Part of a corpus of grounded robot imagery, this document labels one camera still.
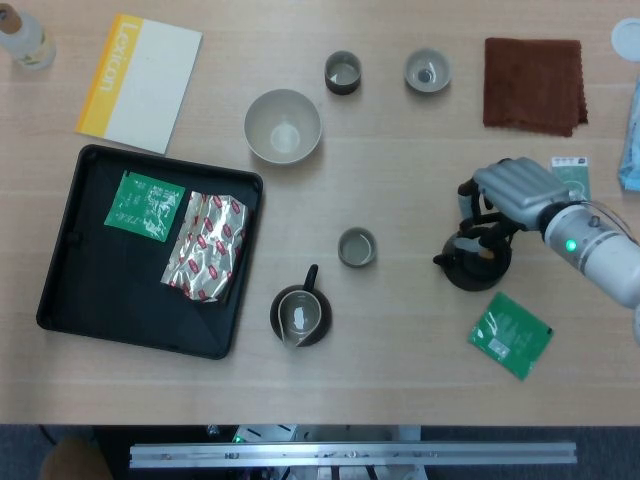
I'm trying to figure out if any aluminium profile rail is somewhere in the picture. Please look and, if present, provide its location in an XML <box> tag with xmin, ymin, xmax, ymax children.
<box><xmin>129</xmin><ymin>440</ymin><xmax>578</xmax><ymax>470</ymax></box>

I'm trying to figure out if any beige ceramic bowl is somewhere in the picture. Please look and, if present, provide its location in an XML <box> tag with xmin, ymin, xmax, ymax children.
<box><xmin>243</xmin><ymin>88</ymin><xmax>323</xmax><ymax>167</ymax></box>

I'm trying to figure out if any white round plastic lid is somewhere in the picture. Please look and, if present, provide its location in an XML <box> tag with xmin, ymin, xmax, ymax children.
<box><xmin>610</xmin><ymin>17</ymin><xmax>640</xmax><ymax>62</ymax></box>

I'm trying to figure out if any green tea packet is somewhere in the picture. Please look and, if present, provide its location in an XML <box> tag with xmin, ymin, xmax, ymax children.
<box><xmin>103</xmin><ymin>169</ymin><xmax>187</xmax><ymax>244</ymax></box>
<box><xmin>467</xmin><ymin>291</ymin><xmax>555</xmax><ymax>382</ymax></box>

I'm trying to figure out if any black teapot with handle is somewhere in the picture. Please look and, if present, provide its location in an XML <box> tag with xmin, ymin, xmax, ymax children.
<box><xmin>432</xmin><ymin>197</ymin><xmax>515</xmax><ymax>292</ymax></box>

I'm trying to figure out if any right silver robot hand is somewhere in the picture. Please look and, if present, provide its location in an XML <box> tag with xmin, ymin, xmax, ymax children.
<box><xmin>457</xmin><ymin>157</ymin><xmax>571</xmax><ymax>250</ymax></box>

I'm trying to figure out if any black square tray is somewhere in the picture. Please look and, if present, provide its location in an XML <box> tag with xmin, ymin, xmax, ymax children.
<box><xmin>35</xmin><ymin>144</ymin><xmax>265</xmax><ymax>361</ymax></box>

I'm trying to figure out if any silver foil red-print packet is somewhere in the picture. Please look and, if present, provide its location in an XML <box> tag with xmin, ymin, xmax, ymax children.
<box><xmin>160</xmin><ymin>189</ymin><xmax>251</xmax><ymax>305</ymax></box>

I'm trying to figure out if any brown folded cloth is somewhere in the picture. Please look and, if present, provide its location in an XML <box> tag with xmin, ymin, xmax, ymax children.
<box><xmin>482</xmin><ymin>37</ymin><xmax>589</xmax><ymax>138</ymax></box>

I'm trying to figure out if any dark ceramic pouring pitcher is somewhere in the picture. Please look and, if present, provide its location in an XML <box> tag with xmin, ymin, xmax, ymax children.
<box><xmin>269</xmin><ymin>263</ymin><xmax>333</xmax><ymax>348</ymax></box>

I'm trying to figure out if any glass bottle wooden cap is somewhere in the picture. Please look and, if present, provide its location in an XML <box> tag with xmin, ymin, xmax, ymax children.
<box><xmin>0</xmin><ymin>9</ymin><xmax>57</xmax><ymax>70</ymax></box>

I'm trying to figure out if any blue wet wipes pack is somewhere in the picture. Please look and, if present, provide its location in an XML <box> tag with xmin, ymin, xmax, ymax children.
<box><xmin>617</xmin><ymin>74</ymin><xmax>640</xmax><ymax>192</ymax></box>

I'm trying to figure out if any yellow white Lexicon book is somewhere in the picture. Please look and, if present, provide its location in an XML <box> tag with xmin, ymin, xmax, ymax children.
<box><xmin>74</xmin><ymin>12</ymin><xmax>204</xmax><ymax>156</ymax></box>

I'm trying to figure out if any green white card deck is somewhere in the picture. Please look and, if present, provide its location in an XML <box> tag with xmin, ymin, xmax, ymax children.
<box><xmin>550</xmin><ymin>155</ymin><xmax>591</xmax><ymax>201</ymax></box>

